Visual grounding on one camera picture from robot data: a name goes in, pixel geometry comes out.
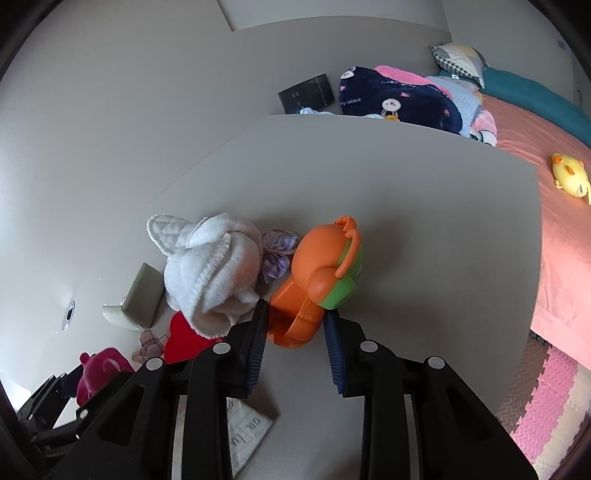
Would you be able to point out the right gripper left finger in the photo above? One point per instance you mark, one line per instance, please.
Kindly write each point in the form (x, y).
(132, 436)

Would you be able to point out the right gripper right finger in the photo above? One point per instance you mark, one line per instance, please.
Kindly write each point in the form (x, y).
(421, 420)

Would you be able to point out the lined paper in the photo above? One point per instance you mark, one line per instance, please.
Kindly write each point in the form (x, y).
(247, 428)

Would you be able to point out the red heart plush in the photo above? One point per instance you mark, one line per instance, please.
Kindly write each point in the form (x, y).
(183, 342)

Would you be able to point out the orange green plastic toy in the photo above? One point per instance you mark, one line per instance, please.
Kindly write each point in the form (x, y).
(323, 274)

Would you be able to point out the magenta bear plush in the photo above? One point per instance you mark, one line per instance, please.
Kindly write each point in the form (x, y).
(98, 370)

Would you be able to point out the pink foam floor mat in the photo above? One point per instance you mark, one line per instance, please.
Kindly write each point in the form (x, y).
(536, 397)

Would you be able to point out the white quilted towel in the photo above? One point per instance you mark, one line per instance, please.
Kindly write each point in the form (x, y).
(211, 269)

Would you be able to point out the beige foam floor mat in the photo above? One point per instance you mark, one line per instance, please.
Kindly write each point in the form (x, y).
(568, 425)

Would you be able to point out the purple plaid hair scrunchie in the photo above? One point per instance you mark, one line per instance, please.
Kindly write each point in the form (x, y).
(279, 247)

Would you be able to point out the yellow duck plush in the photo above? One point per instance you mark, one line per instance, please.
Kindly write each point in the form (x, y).
(570, 176)

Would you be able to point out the pink white cartoon blanket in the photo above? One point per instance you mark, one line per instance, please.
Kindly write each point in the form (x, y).
(484, 129)

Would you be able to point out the light blue folded blanket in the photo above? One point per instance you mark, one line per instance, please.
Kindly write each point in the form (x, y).
(465, 97)

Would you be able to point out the navy cartoon fleece blanket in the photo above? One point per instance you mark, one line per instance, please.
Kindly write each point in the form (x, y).
(364, 91)

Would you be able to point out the teal long pillow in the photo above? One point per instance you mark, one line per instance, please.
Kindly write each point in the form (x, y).
(534, 97)

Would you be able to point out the checkered patchwork pillow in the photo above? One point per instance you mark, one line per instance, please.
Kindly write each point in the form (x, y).
(461, 61)

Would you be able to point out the silver desk cable grommet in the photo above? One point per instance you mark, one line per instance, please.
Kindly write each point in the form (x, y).
(68, 315)

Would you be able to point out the black wall switch panel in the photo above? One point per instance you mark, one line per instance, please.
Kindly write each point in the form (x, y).
(315, 93)

